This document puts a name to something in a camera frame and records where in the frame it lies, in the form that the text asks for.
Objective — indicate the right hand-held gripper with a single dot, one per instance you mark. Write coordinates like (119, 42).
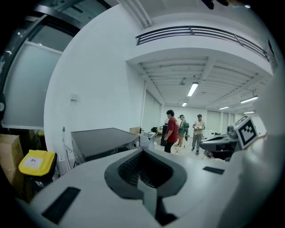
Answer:
(246, 132)

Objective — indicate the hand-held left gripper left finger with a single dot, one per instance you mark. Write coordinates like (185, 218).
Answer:
(84, 182)

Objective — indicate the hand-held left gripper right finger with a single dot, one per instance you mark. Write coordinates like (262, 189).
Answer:
(200, 189)

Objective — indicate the dark grey washing machine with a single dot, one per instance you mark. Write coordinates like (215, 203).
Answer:
(100, 140)

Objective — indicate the clear plastic storage box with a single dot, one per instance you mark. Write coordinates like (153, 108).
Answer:
(147, 139)

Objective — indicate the ceiling tube light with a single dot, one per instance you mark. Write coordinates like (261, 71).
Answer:
(249, 99)
(192, 89)
(223, 107)
(249, 112)
(184, 104)

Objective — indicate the yellow plastic container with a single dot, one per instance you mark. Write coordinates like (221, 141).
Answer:
(36, 162)

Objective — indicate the person's white shirt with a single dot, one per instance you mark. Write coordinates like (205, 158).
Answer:
(267, 167)

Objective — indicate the black cabinet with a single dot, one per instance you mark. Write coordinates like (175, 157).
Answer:
(163, 135)

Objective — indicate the black bag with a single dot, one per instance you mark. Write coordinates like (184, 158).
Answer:
(154, 129)

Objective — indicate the brown board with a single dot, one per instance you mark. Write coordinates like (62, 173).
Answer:
(134, 130)

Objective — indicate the brown cardboard box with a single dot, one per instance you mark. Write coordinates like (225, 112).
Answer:
(10, 151)

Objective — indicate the black-framed glass partition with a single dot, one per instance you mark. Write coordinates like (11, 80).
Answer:
(29, 89)

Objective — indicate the black metal railing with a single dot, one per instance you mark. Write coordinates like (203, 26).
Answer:
(191, 30)

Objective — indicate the white wall box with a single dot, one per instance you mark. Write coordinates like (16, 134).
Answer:
(74, 96)

